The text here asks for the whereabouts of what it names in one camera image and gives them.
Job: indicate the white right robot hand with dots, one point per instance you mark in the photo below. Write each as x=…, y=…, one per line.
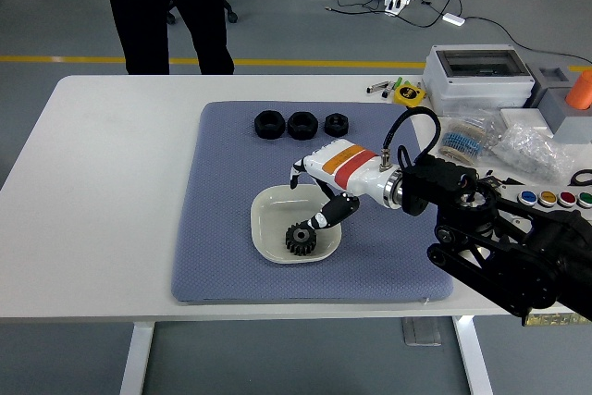
x=347, y=168

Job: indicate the large black gear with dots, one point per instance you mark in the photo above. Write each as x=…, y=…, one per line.
x=300, y=242

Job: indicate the small black hex nut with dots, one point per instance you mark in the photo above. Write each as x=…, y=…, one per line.
x=336, y=125

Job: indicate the large black hex nut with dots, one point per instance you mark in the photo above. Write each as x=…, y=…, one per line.
x=302, y=125
x=269, y=125

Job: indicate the white flat box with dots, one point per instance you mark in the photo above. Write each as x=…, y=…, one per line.
x=520, y=118

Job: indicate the white four-button control box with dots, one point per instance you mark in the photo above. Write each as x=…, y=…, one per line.
x=548, y=197

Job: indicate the white square plate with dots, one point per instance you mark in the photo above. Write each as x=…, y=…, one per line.
x=273, y=210

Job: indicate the black and silver marker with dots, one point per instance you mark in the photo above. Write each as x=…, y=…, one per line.
x=377, y=87

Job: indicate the yellow tape measure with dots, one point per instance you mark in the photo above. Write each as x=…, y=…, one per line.
x=408, y=96

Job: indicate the bag of resistor strips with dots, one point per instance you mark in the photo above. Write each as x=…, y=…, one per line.
x=462, y=138

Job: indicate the blue-grey textured mat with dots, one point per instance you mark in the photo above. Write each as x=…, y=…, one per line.
x=222, y=228

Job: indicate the white power strip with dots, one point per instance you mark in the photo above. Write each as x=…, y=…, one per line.
x=398, y=2

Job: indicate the grey floor plate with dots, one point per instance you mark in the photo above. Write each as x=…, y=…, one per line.
x=421, y=331

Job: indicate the clear plastic bag of parts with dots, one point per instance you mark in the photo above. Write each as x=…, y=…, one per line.
x=527, y=150

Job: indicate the dark grey square tray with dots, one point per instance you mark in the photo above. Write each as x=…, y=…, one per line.
x=538, y=85

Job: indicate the white table leg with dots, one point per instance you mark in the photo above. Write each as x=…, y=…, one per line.
x=474, y=358
x=136, y=362

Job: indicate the light grey block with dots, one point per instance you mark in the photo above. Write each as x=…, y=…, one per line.
x=571, y=124

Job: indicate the orange cylinder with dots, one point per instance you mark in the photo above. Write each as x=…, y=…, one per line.
x=582, y=90

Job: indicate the person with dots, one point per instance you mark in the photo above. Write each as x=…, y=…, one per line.
x=139, y=20

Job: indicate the yellow patterned strip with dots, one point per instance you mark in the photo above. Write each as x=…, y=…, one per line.
x=555, y=320

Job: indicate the grey electrical enclosure box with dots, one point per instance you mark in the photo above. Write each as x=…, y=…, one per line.
x=476, y=85

